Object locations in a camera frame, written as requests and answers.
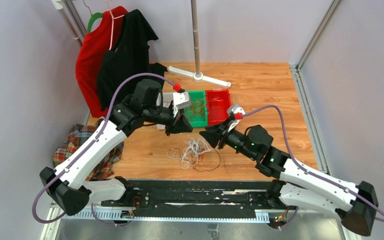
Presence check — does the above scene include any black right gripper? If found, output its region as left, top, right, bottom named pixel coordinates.
left=199, top=116, right=257, bottom=160

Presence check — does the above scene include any orange cable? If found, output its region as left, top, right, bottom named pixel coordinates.
left=185, top=97, right=208, bottom=120

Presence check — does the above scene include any cable bundle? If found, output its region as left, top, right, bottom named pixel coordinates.
left=166, top=135, right=222, bottom=173

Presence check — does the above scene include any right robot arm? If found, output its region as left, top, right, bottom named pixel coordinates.
left=199, top=123, right=379, bottom=237

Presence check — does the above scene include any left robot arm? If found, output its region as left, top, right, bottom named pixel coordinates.
left=39, top=79, right=193, bottom=216

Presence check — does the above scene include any green plastic bin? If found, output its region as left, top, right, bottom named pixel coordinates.
left=184, top=90, right=208, bottom=128

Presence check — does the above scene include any white plastic bin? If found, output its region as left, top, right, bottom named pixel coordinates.
left=156, top=92, right=174, bottom=131

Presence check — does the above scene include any red plastic bin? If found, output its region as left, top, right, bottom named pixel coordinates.
left=205, top=89, right=232, bottom=126

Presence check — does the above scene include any white stand with metal pole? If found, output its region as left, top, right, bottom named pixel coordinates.
left=167, top=0, right=232, bottom=89

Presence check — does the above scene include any black t-shirt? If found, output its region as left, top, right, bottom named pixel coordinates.
left=96, top=9, right=168, bottom=112

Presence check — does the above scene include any plaid flannel shirt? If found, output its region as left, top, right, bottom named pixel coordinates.
left=52, top=119, right=124, bottom=181

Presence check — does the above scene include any red t-shirt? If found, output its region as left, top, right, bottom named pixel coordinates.
left=75, top=6, right=128, bottom=118

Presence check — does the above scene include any pink clothes hanger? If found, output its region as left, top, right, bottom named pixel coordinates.
left=105, top=0, right=125, bottom=50

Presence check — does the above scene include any green clothes hanger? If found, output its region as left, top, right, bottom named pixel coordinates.
left=86, top=12, right=103, bottom=34

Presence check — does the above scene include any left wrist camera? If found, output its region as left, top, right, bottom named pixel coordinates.
left=172, top=83, right=192, bottom=117

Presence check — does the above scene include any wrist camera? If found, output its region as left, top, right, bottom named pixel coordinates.
left=172, top=83, right=192, bottom=117
left=227, top=103, right=246, bottom=132

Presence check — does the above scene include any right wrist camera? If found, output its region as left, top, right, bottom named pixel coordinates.
left=227, top=103, right=246, bottom=132

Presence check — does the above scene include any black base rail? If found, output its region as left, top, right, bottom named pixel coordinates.
left=101, top=179, right=296, bottom=220

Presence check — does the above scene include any clothes rack metal frame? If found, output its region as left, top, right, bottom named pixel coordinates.
left=51, top=0, right=87, bottom=47

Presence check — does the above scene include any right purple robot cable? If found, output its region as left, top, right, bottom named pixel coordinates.
left=236, top=104, right=384, bottom=232

